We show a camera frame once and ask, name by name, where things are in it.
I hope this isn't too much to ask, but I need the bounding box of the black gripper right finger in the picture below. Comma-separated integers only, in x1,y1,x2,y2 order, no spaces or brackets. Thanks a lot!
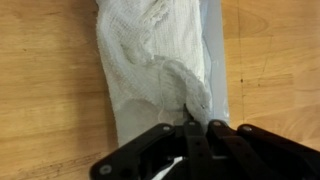
202,119,320,180

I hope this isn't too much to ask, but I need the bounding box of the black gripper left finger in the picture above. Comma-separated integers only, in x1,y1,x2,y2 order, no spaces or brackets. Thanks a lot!
89,103,213,180

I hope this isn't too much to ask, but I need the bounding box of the white cloth towel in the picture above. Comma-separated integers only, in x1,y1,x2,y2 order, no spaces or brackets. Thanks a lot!
94,0,232,180

